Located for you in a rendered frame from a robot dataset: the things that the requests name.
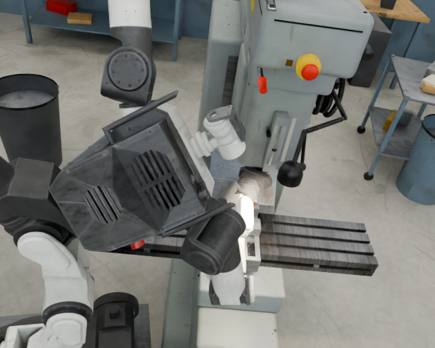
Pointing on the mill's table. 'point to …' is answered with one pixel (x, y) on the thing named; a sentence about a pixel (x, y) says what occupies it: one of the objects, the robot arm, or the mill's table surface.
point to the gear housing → (276, 79)
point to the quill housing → (271, 101)
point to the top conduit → (368, 53)
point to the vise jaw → (256, 227)
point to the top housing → (310, 34)
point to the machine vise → (253, 248)
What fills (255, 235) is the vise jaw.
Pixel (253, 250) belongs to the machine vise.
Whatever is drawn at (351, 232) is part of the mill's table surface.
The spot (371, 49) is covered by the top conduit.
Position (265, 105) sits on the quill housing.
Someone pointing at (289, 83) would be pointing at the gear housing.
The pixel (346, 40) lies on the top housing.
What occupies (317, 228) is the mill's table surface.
